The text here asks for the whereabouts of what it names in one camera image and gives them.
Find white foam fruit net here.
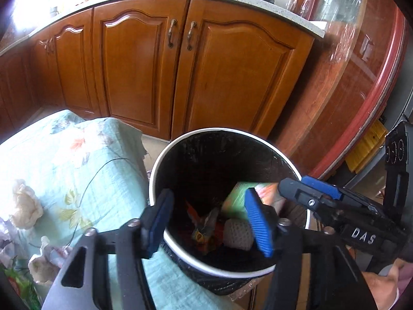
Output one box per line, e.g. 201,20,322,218
223,219,254,251

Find red snack wrapper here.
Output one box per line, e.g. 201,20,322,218
186,203,224,255

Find white rimmed trash bin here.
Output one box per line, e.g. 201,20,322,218
148,127,312,279

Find wooden kitchen cabinets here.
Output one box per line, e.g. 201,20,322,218
1,0,315,140

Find person's right hand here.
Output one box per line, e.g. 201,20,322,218
362,259,412,310

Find green tissue pack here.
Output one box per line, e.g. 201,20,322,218
221,182,286,220

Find floral light green tablecloth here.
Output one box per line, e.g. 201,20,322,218
0,109,237,310

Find round wooden table top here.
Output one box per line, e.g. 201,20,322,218
274,0,408,177

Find crumpled white printed paper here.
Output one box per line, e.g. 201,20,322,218
1,219,72,286

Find crumpled beige tissue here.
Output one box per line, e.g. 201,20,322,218
11,180,43,230

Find green snack bag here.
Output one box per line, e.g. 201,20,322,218
1,264,41,310

